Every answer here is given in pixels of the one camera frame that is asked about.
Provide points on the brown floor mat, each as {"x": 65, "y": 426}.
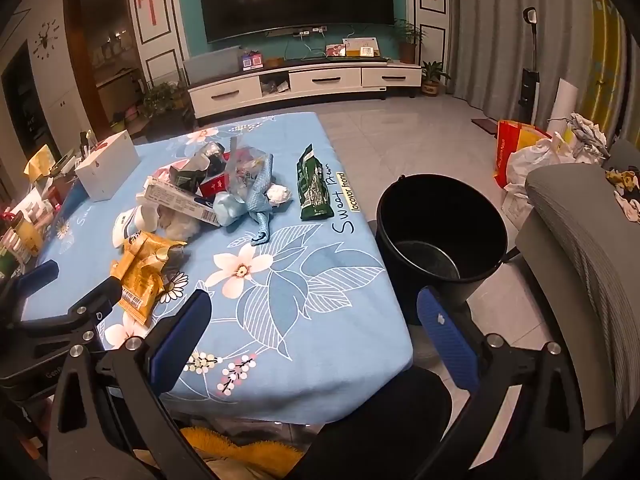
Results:
{"x": 485, "y": 126}

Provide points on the upright vacuum cleaner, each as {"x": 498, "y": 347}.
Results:
{"x": 527, "y": 80}

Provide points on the yellow fluffy garment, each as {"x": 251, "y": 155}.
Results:
{"x": 240, "y": 442}

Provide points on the clear plastic bag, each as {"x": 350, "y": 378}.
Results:
{"x": 245, "y": 160}

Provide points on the white television cabinet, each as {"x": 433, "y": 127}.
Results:
{"x": 320, "y": 80}

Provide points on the black television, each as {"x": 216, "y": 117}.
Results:
{"x": 300, "y": 0}

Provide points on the white paper roll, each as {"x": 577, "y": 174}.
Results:
{"x": 562, "y": 105}

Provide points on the small potted plant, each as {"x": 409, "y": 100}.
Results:
{"x": 432, "y": 80}

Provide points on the deer wall clock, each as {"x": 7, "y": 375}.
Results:
{"x": 47, "y": 37}

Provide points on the dark plastic bag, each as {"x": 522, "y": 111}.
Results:
{"x": 214, "y": 154}

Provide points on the blue floral tablecloth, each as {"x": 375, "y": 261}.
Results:
{"x": 300, "y": 335}

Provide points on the leafy plants on stand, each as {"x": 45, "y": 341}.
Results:
{"x": 162, "y": 97}

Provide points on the red card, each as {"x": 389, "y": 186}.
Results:
{"x": 336, "y": 51}

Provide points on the white plastic bag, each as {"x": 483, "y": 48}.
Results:
{"x": 532, "y": 160}

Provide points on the white tissue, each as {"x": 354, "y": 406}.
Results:
{"x": 179, "y": 226}
{"x": 277, "y": 194}

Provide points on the yellow patterned curtain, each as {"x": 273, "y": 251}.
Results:
{"x": 607, "y": 50}

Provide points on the long white carton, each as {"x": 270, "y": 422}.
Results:
{"x": 175, "y": 200}

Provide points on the white desk calendar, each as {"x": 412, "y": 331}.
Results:
{"x": 362, "y": 47}

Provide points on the light blue patterned ribbon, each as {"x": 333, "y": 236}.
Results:
{"x": 260, "y": 182}

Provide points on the clutter of bottles and boxes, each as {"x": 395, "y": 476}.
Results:
{"x": 25, "y": 230}

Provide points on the pile of small garments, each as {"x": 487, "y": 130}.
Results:
{"x": 622, "y": 185}

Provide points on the grey white cloth pile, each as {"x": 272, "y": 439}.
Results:
{"x": 587, "y": 135}

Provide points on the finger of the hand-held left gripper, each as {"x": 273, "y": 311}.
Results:
{"x": 40, "y": 275}
{"x": 95, "y": 306}

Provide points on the tall potted plant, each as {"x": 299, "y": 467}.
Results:
{"x": 407, "y": 42}

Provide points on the red cigarette box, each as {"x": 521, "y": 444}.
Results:
{"x": 212, "y": 187}

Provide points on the wooden door frame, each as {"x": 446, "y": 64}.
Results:
{"x": 72, "y": 60}

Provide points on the grey sofa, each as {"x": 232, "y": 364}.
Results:
{"x": 575, "y": 240}

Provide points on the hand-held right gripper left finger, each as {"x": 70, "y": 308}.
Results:
{"x": 180, "y": 340}

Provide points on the red yellow shopping bag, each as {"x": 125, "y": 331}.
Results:
{"x": 510, "y": 150}

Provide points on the small red blue frame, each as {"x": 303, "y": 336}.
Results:
{"x": 252, "y": 61}

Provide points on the white plastic cup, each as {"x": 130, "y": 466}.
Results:
{"x": 135, "y": 220}

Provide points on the green snack packet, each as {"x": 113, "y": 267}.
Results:
{"x": 312, "y": 185}

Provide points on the black bucket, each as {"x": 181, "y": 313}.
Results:
{"x": 440, "y": 210}

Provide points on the grey curtain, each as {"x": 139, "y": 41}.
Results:
{"x": 500, "y": 35}

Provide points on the yellow snack packet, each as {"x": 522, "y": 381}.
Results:
{"x": 145, "y": 270}

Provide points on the pink tissue pack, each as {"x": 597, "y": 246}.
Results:
{"x": 161, "y": 174}

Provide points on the dark cloth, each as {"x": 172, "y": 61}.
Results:
{"x": 380, "y": 425}

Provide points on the grey translucent tank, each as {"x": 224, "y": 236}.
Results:
{"x": 210, "y": 65}

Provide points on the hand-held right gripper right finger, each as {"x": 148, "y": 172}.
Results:
{"x": 447, "y": 345}

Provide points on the yellow paper bag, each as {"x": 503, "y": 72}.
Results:
{"x": 39, "y": 162}

